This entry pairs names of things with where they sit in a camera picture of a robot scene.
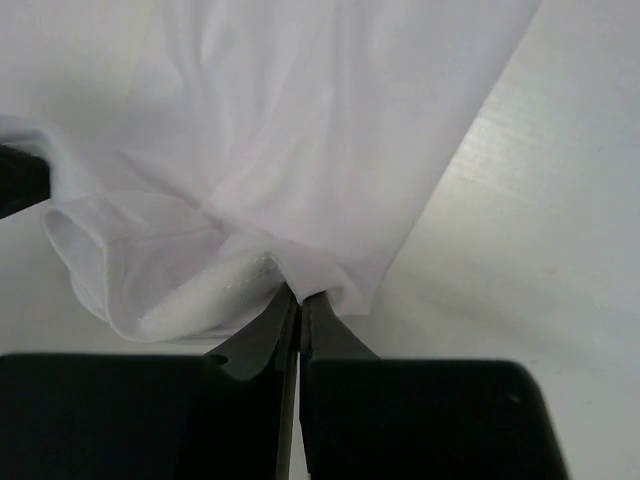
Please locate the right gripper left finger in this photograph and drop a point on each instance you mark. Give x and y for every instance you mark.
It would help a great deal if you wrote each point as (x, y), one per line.
(225, 414)

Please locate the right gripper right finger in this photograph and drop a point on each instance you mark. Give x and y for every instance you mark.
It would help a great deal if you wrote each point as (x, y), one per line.
(365, 417)

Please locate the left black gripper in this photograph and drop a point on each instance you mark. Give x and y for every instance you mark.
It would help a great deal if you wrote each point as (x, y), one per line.
(24, 181)

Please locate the white t shirt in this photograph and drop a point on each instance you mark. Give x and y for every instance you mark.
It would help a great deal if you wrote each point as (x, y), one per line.
(266, 143)

